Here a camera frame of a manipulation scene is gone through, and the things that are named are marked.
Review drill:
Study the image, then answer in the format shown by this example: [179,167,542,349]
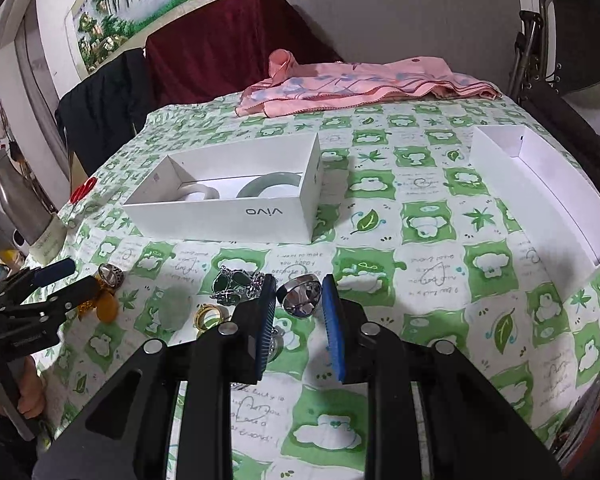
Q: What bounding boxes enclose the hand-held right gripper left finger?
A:
[32,274,281,480]

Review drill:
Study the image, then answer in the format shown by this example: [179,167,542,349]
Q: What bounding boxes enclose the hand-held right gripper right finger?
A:
[320,274,563,480]

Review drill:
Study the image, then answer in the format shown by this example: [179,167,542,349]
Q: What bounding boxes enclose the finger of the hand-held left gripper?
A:
[0,276,102,328]
[0,259,77,306]

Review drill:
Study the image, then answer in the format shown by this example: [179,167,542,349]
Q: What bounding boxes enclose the amber bead cluster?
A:
[76,296,101,323]

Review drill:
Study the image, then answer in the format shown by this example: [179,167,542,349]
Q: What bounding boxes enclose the amber oval pendant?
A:
[96,292,120,323]

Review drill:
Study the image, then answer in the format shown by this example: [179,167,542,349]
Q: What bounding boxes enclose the patterned silver ring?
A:
[97,262,127,288]

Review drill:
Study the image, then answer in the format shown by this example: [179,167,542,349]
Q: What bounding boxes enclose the green stone chain bracelet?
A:
[212,265,267,307]

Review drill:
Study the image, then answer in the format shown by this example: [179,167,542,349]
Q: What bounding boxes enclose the gold ring with green stone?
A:
[194,304,231,338]

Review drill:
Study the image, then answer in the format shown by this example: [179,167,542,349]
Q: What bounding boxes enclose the white cardboard box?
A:
[122,132,326,245]

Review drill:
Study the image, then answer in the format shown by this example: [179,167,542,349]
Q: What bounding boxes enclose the person's left hand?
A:
[16,357,49,419]

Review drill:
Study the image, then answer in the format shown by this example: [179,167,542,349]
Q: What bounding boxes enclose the green patterned tablecloth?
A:
[25,92,600,480]

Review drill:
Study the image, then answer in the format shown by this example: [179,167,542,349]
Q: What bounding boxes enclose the pale green jade bangle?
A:
[236,174,306,200]

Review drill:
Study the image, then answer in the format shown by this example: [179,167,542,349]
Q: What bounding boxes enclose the white bangle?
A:
[172,182,222,203]

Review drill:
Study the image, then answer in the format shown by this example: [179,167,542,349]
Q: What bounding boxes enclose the black garment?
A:
[54,50,156,176]

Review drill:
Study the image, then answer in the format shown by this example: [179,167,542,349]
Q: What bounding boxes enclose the pink floral cloth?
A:
[235,49,503,118]

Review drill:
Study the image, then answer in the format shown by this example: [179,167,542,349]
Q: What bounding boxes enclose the white cardboard box lid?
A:
[467,125,600,267]

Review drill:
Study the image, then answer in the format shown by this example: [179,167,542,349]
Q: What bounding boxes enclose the dark red velvet chair cover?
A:
[144,0,343,111]

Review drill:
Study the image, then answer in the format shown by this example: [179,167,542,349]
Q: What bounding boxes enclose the black folding chair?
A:
[507,0,600,161]

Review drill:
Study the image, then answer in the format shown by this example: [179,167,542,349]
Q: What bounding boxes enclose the red handled scissors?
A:
[67,176,100,206]

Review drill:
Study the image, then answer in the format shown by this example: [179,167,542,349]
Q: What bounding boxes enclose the landscape wall poster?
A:
[67,0,261,75]

